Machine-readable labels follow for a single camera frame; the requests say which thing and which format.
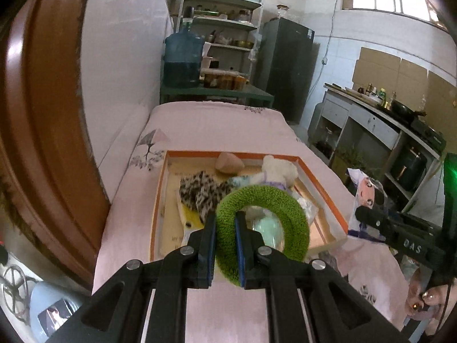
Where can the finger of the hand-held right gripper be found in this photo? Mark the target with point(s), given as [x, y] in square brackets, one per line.
[375, 221]

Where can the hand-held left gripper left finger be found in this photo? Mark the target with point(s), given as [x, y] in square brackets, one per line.
[207, 257]

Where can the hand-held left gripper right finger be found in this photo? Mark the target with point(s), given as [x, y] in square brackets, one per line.
[250, 264]

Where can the blue white printed packet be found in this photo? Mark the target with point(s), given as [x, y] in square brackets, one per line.
[364, 193]

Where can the mint green makeup sponge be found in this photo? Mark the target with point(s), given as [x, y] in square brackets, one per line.
[267, 230]

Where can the yellow cartoon face packet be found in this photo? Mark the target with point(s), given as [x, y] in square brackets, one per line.
[191, 219]

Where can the cardboard tray box orange rim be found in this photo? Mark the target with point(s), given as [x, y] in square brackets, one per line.
[166, 228]

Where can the green fuzzy scrunchie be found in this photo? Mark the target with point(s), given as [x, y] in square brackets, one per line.
[296, 221]

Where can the leopard print scrunchie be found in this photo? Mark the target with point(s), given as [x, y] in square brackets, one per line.
[200, 193]

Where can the peach makeup sponge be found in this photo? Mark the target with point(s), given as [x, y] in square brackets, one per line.
[228, 162]

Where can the white plush bear purple dress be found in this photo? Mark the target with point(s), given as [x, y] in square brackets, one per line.
[278, 169]

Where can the person's right hand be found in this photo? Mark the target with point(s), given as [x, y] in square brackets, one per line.
[428, 296]

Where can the dark green cooking pot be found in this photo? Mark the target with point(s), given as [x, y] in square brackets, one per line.
[408, 168]

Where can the potted green plant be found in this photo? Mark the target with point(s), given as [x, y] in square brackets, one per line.
[348, 159]

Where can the grey kitchen counter cabinet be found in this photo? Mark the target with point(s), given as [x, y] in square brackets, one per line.
[371, 121]

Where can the black gas stove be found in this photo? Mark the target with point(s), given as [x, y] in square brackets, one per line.
[428, 134]

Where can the black wok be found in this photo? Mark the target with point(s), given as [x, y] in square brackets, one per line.
[403, 107]

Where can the row of condiment bottles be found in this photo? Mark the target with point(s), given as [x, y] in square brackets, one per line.
[375, 96]

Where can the smartphone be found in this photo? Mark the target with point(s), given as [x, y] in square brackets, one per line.
[53, 314]

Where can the green low table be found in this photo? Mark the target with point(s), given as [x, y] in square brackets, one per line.
[228, 91]

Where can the light blue stool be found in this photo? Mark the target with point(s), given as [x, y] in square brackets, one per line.
[39, 303]

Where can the row of amber jars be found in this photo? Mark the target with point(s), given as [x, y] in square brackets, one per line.
[225, 80]

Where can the dark refrigerator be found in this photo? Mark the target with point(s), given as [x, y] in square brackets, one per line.
[282, 68]

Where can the blue water jug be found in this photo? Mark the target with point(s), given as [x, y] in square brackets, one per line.
[182, 57]

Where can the glass jar with lid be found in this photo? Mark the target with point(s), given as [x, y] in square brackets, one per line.
[283, 12]

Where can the cardboard sheets on wall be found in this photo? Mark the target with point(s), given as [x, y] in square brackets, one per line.
[375, 68]

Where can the brown wooden door frame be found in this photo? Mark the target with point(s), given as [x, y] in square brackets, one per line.
[43, 114]

